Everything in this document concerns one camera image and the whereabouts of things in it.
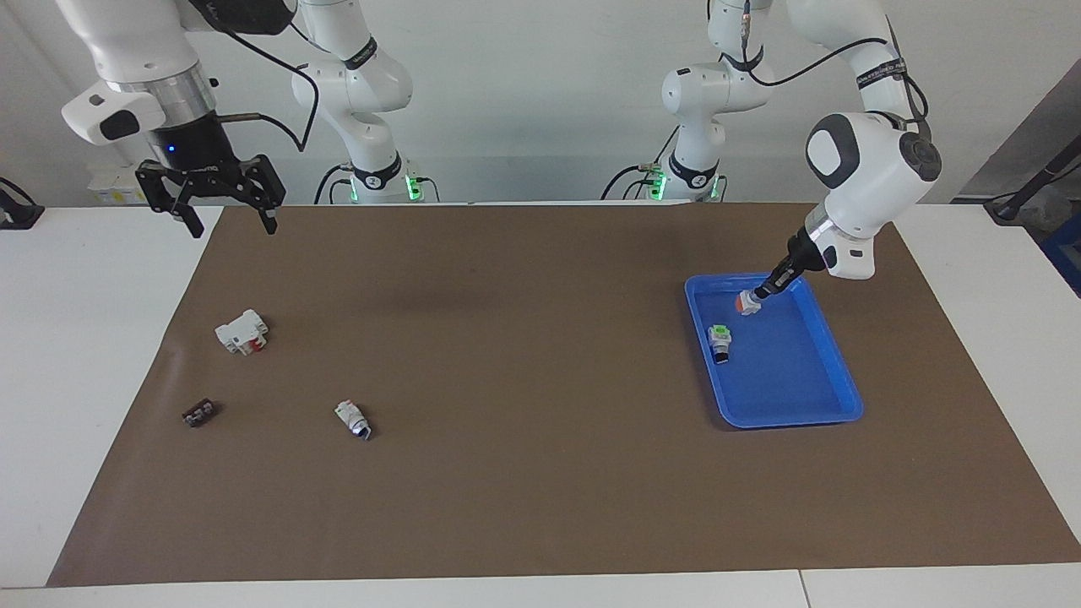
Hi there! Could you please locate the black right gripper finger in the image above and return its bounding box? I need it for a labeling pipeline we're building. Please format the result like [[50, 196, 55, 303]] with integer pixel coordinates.
[[135, 162, 205, 239], [228, 155, 286, 236]]

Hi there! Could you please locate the white background box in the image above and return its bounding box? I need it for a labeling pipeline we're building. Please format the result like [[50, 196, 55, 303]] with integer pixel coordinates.
[[88, 165, 146, 206]]

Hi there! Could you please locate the blue plastic tray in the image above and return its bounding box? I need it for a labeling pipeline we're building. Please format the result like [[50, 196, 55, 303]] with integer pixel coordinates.
[[684, 271, 865, 431]]

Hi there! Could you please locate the white circuit breaker red lever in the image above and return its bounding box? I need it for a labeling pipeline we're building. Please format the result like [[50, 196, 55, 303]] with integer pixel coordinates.
[[215, 309, 269, 356]]

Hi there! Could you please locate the black table clamp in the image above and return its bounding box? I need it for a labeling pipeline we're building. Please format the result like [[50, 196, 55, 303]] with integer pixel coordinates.
[[0, 177, 45, 231]]

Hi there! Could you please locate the black stand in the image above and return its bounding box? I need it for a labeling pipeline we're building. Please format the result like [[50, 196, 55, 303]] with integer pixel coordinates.
[[984, 135, 1081, 225]]

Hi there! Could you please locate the brown table mat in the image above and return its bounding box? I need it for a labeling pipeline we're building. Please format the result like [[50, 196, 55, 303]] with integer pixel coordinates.
[[46, 203, 1081, 588]]

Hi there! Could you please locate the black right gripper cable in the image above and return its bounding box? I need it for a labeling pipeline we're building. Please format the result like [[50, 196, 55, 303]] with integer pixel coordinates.
[[190, 0, 320, 153]]

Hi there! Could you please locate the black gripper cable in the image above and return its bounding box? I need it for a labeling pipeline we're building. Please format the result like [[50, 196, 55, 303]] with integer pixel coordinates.
[[190, 0, 320, 153], [739, 0, 930, 128]]

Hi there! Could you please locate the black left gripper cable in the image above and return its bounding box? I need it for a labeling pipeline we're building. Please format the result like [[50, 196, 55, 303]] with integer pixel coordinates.
[[739, 0, 930, 128]]

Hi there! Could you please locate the white push-button switch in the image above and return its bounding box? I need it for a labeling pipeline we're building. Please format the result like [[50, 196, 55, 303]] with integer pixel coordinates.
[[334, 399, 373, 442]]

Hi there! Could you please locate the blue frame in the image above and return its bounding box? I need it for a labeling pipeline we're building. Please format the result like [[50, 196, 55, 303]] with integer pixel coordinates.
[[1040, 215, 1081, 296]]

